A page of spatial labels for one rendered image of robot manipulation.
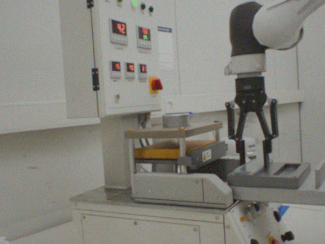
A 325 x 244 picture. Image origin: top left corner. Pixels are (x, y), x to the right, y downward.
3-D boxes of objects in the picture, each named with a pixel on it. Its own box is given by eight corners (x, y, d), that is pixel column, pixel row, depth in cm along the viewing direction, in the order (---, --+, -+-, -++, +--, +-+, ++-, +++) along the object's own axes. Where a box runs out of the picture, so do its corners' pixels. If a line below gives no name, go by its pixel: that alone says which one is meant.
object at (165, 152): (134, 163, 107) (131, 128, 106) (170, 152, 126) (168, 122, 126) (191, 164, 99) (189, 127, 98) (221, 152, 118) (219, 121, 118)
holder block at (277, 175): (227, 185, 95) (226, 175, 95) (250, 170, 113) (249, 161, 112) (298, 188, 87) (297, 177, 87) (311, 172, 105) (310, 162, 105)
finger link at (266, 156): (264, 139, 102) (267, 139, 101) (266, 165, 102) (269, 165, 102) (262, 140, 99) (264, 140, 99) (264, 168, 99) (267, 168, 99)
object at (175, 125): (106, 164, 107) (103, 117, 107) (160, 149, 135) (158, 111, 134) (187, 166, 96) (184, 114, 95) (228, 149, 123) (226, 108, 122)
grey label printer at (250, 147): (200, 171, 213) (199, 139, 212) (223, 164, 226) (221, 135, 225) (238, 175, 195) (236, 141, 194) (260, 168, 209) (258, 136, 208)
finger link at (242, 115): (247, 100, 99) (241, 98, 100) (237, 142, 102) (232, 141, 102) (251, 99, 103) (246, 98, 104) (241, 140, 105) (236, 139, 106)
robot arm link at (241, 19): (302, 47, 90) (306, 51, 100) (299, -11, 90) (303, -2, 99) (226, 56, 98) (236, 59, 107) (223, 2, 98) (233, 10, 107)
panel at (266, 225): (267, 287, 87) (229, 210, 90) (292, 241, 113) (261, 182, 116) (275, 285, 86) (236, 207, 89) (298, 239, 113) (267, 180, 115)
